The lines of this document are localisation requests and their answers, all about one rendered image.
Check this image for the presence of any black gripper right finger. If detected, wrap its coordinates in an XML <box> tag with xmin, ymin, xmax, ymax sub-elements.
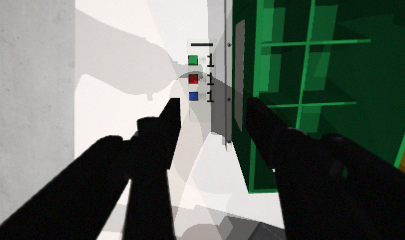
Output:
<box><xmin>245</xmin><ymin>97</ymin><xmax>405</xmax><ymax>240</ymax></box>

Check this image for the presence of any green divided crate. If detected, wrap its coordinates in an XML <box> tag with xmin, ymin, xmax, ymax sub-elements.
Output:
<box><xmin>232</xmin><ymin>0</ymin><xmax>405</xmax><ymax>175</ymax></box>

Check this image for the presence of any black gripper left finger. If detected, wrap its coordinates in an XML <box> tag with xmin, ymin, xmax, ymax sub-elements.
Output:
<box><xmin>0</xmin><ymin>98</ymin><xmax>181</xmax><ymax>240</ymax></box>

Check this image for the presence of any white pick list strip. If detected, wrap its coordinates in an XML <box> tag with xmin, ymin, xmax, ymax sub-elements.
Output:
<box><xmin>187</xmin><ymin>39</ymin><xmax>216</xmax><ymax>123</ymax></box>

